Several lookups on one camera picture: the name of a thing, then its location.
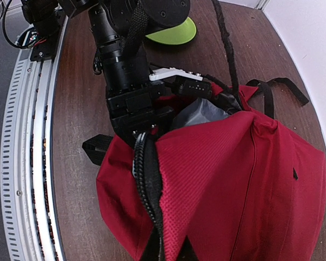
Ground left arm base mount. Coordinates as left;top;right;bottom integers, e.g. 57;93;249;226
21;0;65;62

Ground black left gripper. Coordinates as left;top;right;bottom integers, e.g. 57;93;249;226
106;81;174;147

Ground green plate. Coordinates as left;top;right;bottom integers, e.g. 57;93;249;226
146;17;197;46

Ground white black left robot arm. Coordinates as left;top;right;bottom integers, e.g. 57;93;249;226
22;1;190;146

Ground red student backpack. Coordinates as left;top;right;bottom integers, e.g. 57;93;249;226
83;78;326;260

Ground grey pencil pouch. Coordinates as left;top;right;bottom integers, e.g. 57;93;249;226
170;98;230;131

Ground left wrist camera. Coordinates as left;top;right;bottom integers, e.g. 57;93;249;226
149;67;212;100

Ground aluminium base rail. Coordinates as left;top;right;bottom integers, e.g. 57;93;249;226
0;17;68;260

